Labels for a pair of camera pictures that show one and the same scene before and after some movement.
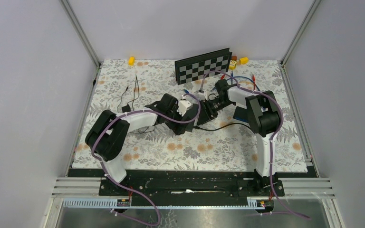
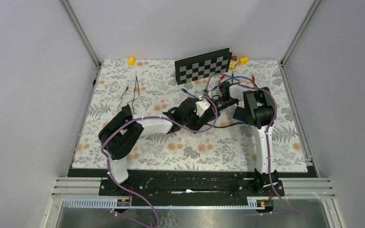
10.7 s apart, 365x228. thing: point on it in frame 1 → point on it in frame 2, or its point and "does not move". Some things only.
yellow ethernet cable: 246,81 does not move
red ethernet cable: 224,75 does not move
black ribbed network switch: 241,113 does not move
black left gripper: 175,110 → 194,125
